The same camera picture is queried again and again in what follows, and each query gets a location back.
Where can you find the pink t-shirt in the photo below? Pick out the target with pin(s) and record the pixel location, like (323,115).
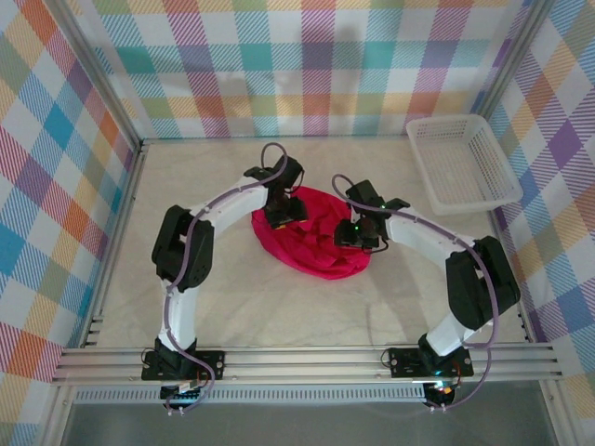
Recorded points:
(316,260)

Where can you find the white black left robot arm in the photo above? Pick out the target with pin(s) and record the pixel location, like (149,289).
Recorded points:
(232,209)

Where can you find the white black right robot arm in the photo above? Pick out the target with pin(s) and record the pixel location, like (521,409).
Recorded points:
(418,241)

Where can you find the white plastic basket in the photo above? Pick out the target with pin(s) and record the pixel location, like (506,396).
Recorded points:
(465,162)

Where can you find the thin aluminium floor rail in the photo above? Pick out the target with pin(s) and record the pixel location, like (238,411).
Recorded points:
(209,138)

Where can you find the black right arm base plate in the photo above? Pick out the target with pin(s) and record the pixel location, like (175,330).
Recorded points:
(404,362)

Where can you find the wide aluminium floor rail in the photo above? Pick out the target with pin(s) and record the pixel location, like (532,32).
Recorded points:
(506,260)
(116,241)

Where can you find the long aluminium mounting rail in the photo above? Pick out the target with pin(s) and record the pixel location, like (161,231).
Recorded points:
(302,367)

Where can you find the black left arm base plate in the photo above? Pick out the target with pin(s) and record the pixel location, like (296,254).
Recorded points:
(209,364)

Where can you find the aluminium frame post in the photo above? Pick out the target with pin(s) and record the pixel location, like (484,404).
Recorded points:
(511,56)
(56,418)
(558,418)
(93,69)

